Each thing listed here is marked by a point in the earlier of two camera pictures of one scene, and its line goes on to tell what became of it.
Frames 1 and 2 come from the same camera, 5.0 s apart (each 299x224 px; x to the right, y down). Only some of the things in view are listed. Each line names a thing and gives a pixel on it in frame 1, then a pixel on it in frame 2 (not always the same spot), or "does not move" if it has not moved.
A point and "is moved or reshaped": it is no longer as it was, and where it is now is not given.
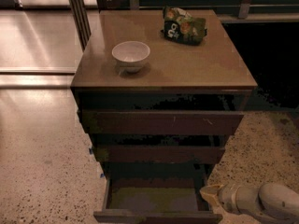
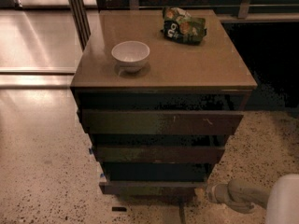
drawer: (155, 199) is moved or reshaped
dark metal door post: (76, 0) does not move
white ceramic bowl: (131, 55) does not move
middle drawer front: (161, 153) does not move
